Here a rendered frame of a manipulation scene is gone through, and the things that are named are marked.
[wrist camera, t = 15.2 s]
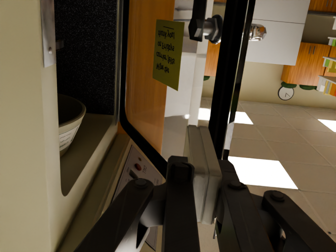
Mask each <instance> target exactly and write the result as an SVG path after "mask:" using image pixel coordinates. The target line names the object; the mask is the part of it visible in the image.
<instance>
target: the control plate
mask: <svg viewBox="0 0 336 252"><path fill-rule="evenodd" d="M138 157H140V158H141V160H142V162H140V161H139V159H138ZM135 164H139V165H140V166H141V171H138V170H137V169H136V167H135ZM131 170H132V171H133V172H134V173H135V174H136V175H137V176H138V177H139V178H142V179H147V180H150V181H151V182H152V183H153V184H154V186H158V185H161V184H162V181H163V177H162V176H161V175H160V174H159V172H158V171H157V170H156V169H155V168H154V167H153V166H152V165H151V164H150V163H149V162H148V161H147V160H146V159H145V158H144V157H143V155H142V154H141V153H140V152H139V151H138V150H137V149H136V148H135V147H134V146H133V145H131V147H130V150H129V153H128V156H127V159H126V161H125V164H124V167H123V170H122V173H121V175H120V178H119V181H118V184H117V186H116V189H115V192H114V195H113V198H112V200H111V203H112V202H113V201H114V200H115V198H116V197H117V196H118V194H119V193H120V192H121V191H122V189H123V188H124V187H125V186H126V184H127V183H128V182H129V181H130V180H133V178H132V177H131V176H130V171H131ZM111 203H110V204H111ZM157 234H158V226H152V227H150V230H149V233H148V235H147V237H146V239H145V242H146V243H147V244H148V245H149V246H150V247H151V248H152V249H153V250H154V251H156V245H157Z"/></svg>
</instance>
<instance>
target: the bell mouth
mask: <svg viewBox="0 0 336 252"><path fill-rule="evenodd" d="M57 105H58V131H59V157H61V156H63V155H64V154H65V153H66V152H67V150H68V148H69V146H70V144H71V143H72V141H73V139H74V137H75V135H76V133H77V131H78V129H79V126H80V124H81V122H82V119H83V117H84V115H85V113H86V107H85V105H84V104H83V103H82V102H81V101H79V100H77V99H75V98H73V97H71V96H67V95H64V94H59V93H58V94H57Z"/></svg>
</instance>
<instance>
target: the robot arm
mask: <svg viewBox="0 0 336 252"><path fill-rule="evenodd" d="M215 216H216V222H215ZM198 222H201V224H206V225H212V223H214V222H215V228H214V233H213V239H215V237H216V236H217V242H218V247H219V252H336V243H335V242H334V241H333V240H332V239H331V238H330V237H329V236H328V235H327V234H326V233H325V232H324V231H323V230H322V229H321V228H320V227H319V226H318V225H317V224H316V223H315V222H314V221H313V220H312V219H311V218H310V217H309V216H308V215H307V214H306V213H305V212H304V211H303V210H302V209H301V208H300V207H299V206H298V205H297V204H296V203H295V202H294V201H293V200H292V199H291V198H290V197H289V196H287V195H286V194H285V193H282V192H281V191H277V190H267V191H265V192H264V194H263V196H260V195H256V194H253V193H250V191H249V189H248V187H247V186H246V184H244V183H243V182H240V179H239V177H238V174H237V172H236V170H235V167H234V164H232V163H231V162H230V161H229V160H223V159H217V155H216V152H215V148H214V145H213V142H212V138H211V135H210V131H209V128H207V126H202V125H200V126H199V127H197V126H196V125H192V124H189V125H188V126H187V127H186V135H185V143H184V151H183V156H176V155H171V156H170V157H169V158H168V161H167V171H166V180H165V183H163V184H161V185H155V186H154V184H153V182H151V181H150V180H148V179H145V178H135V179H132V180H130V181H129V182H128V183H127V184H126V185H125V187H124V188H123V189H122V191H121V192H120V193H119V194H118V196H117V197H116V198H115V199H114V201H113V202H112V203H111V204H110V206H109V207H108V208H107V210H106V211H105V212H104V213H103V215H102V216H101V217H100V218H99V220H98V221H97V222H96V223H95V225H94V226H93V227H92V229H91V230H90V231H89V232H88V234H87V235H86V236H85V237H84V239H83V240H82V241H81V242H80V244H79V245H78V246H77V247H76V249H75V250H74V251H73V252H140V250H141V248H142V246H143V244H144V242H145V240H146V238H147V236H148V234H149V232H150V227H155V226H162V241H161V252H201V250H200V241H199V232H198ZM283 231H284V233H285V238H284V236H283V235H282V234H283Z"/></svg>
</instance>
